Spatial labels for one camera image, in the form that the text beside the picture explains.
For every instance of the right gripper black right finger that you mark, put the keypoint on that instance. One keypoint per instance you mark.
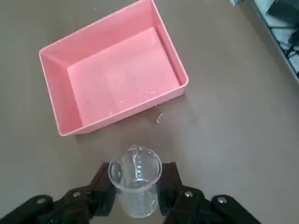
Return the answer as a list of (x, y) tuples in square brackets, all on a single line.
[(191, 207)]

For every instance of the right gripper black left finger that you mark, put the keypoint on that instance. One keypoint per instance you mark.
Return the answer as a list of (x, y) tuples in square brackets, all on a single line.
[(77, 205)]

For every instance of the small glass beaker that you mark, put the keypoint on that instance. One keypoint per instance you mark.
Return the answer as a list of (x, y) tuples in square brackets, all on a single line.
[(134, 177)]

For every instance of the pink plastic container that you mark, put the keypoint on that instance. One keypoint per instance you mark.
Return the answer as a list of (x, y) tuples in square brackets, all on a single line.
[(112, 77)]

